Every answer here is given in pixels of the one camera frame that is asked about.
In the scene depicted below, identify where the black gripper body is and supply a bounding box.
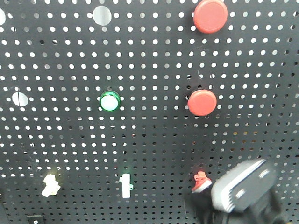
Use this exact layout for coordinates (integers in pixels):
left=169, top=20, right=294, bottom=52
left=185, top=185, right=286, bottom=224

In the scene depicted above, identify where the red rotary switch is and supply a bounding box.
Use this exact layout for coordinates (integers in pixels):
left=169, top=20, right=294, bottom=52
left=192, top=171, right=212, bottom=193

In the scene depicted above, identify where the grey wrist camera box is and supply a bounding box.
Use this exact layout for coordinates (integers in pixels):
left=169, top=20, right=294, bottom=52
left=211, top=159, right=277, bottom=213

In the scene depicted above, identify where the black perforated pegboard panel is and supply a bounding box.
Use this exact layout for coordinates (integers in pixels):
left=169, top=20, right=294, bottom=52
left=0, top=0, right=299, bottom=224

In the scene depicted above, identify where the lower red push button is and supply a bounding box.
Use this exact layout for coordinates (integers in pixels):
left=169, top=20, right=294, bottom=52
left=187, top=89, right=217, bottom=116

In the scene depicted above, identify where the red push button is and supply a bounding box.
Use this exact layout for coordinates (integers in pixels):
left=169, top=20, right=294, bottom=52
left=193, top=0, right=228, bottom=34
left=187, top=89, right=217, bottom=116

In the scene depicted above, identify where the green illuminated push button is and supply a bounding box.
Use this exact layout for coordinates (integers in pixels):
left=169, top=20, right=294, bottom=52
left=99, top=91, right=121, bottom=112

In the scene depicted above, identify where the upper red push button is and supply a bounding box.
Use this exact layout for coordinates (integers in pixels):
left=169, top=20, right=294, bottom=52
left=193, top=0, right=228, bottom=34

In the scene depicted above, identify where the green-lit white rotary switch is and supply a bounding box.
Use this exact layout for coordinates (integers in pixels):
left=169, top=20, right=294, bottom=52
left=119, top=173, right=134, bottom=198

